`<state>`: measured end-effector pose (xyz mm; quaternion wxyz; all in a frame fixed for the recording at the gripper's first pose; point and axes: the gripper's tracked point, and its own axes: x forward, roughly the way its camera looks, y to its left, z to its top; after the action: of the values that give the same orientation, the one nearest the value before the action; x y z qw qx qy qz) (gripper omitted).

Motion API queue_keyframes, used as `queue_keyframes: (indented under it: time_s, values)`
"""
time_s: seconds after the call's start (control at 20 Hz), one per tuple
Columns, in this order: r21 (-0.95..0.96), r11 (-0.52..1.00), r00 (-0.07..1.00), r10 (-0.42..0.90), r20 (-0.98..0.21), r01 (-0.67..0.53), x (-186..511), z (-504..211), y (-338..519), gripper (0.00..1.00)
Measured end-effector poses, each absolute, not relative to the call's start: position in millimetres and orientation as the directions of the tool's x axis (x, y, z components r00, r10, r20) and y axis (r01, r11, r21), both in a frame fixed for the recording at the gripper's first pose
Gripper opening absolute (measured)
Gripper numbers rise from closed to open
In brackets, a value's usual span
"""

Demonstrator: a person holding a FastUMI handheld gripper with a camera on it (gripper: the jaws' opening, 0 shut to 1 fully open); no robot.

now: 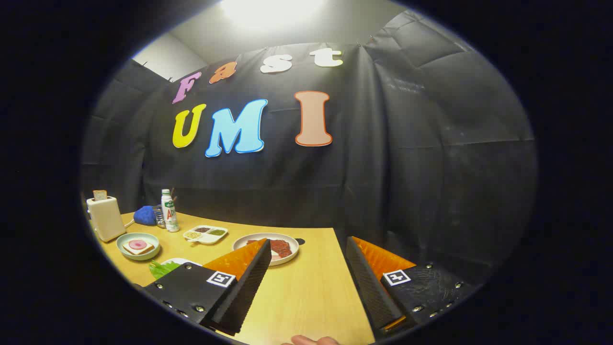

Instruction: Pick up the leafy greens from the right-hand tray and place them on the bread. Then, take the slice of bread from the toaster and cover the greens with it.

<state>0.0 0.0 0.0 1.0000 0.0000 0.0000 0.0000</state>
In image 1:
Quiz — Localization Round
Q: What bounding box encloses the white divided bean dish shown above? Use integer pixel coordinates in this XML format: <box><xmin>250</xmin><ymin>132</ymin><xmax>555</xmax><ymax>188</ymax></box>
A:
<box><xmin>183</xmin><ymin>225</ymin><xmax>228</xmax><ymax>245</ymax></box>

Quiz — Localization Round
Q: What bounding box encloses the black backdrop cloth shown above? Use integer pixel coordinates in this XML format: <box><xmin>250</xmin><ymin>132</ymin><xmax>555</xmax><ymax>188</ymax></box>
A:
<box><xmin>80</xmin><ymin>10</ymin><xmax>539</xmax><ymax>288</ymax></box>

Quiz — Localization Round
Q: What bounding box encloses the pale green round plate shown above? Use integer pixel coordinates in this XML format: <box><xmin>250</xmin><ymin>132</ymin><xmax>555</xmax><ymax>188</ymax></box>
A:
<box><xmin>116</xmin><ymin>233</ymin><xmax>161</xmax><ymax>261</ymax></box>

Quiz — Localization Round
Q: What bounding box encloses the white bread slice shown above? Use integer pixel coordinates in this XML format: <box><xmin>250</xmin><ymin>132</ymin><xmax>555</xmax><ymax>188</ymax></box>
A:
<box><xmin>122</xmin><ymin>240</ymin><xmax>155</xmax><ymax>256</ymax></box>

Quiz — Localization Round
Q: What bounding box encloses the green lettuce leaf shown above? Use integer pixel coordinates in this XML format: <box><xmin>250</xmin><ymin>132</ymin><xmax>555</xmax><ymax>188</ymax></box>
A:
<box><xmin>148</xmin><ymin>260</ymin><xmax>182</xmax><ymax>281</ymax></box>

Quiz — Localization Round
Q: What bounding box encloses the beige meat plate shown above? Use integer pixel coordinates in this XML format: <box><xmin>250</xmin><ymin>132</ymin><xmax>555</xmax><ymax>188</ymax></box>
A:
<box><xmin>233</xmin><ymin>233</ymin><xmax>300</xmax><ymax>267</ymax></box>

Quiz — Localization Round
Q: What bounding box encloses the blue oven mitt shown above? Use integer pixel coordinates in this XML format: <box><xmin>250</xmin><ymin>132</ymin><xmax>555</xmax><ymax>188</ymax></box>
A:
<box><xmin>133</xmin><ymin>206</ymin><xmax>159</xmax><ymax>226</ymax></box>

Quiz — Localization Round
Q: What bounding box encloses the white toaster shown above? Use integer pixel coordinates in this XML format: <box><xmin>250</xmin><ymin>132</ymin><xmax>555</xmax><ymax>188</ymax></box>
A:
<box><xmin>86</xmin><ymin>195</ymin><xmax>127</xmax><ymax>242</ymax></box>

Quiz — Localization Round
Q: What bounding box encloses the white square plate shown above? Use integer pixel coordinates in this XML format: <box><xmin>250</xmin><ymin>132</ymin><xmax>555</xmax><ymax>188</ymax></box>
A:
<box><xmin>160</xmin><ymin>258</ymin><xmax>203</xmax><ymax>269</ymax></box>

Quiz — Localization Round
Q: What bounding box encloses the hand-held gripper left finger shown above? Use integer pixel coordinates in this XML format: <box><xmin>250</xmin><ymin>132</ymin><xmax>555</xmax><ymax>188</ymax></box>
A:
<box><xmin>143</xmin><ymin>238</ymin><xmax>272</xmax><ymax>336</ymax></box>

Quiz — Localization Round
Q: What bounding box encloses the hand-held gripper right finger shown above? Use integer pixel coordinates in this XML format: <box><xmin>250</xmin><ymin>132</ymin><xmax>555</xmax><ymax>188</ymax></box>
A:
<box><xmin>345</xmin><ymin>236</ymin><xmax>475</xmax><ymax>339</ymax></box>

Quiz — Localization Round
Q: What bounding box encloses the white drink bottle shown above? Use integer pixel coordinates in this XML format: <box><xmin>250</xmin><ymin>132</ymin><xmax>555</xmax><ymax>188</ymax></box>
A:
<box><xmin>160</xmin><ymin>189</ymin><xmax>180</xmax><ymax>233</ymax></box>

